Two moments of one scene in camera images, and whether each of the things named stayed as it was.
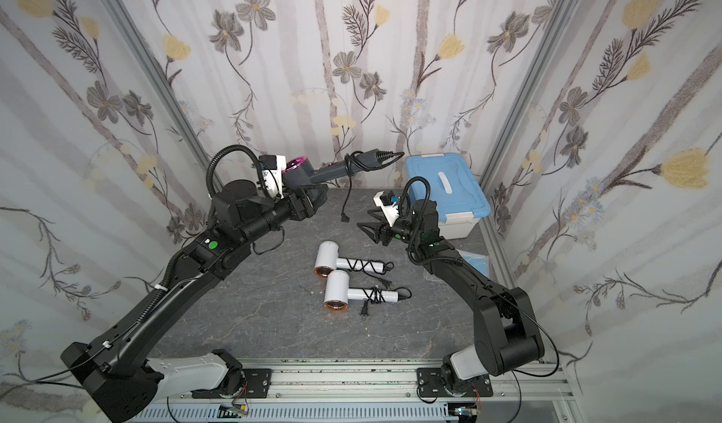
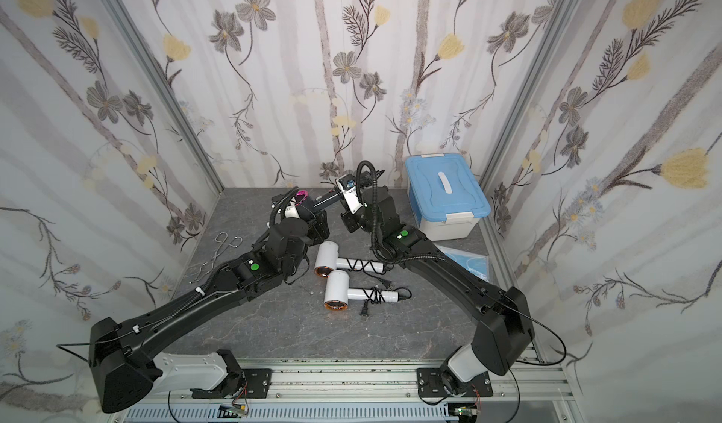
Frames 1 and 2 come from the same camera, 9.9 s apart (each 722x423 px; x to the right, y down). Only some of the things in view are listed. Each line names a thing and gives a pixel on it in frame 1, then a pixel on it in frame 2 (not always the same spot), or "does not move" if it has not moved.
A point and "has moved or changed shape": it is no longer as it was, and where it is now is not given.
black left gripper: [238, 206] -> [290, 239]
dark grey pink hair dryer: [298, 171] has moved or changed shape
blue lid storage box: [460, 196] does not move
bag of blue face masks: [478, 261] does not move
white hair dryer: [338, 293] does not move
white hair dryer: [326, 259] does not move
